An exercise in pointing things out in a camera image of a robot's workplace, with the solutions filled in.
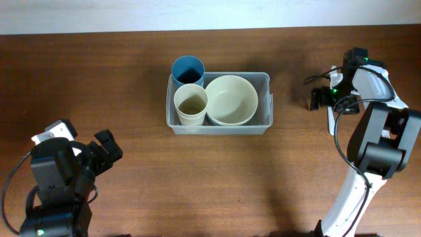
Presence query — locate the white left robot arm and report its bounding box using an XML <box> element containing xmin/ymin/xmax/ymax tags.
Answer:
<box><xmin>20</xmin><ymin>130</ymin><xmax>123</xmax><ymax>236</ymax></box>

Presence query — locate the white plastic spoon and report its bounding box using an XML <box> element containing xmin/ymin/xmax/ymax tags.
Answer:
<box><xmin>327</xmin><ymin>107</ymin><xmax>335</xmax><ymax>136</ymax></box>

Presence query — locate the clear plastic container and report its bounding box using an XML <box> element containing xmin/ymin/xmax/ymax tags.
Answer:
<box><xmin>166</xmin><ymin>72</ymin><xmax>274</xmax><ymax>135</ymax></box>

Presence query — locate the blue plastic cup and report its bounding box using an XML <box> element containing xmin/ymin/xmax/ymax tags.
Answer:
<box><xmin>172</xmin><ymin>55</ymin><xmax>205</xmax><ymax>89</ymax></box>

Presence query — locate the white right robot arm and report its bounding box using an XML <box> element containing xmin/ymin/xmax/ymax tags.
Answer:
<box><xmin>310</xmin><ymin>47</ymin><xmax>420</xmax><ymax>236</ymax></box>

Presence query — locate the beige plastic cup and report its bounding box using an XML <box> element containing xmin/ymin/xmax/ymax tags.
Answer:
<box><xmin>178</xmin><ymin>114</ymin><xmax>206</xmax><ymax>126</ymax></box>
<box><xmin>174</xmin><ymin>84</ymin><xmax>208</xmax><ymax>119</ymax></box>

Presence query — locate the white plastic fork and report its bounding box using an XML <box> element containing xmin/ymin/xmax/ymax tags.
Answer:
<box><xmin>382</xmin><ymin>130</ymin><xmax>390</xmax><ymax>138</ymax></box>

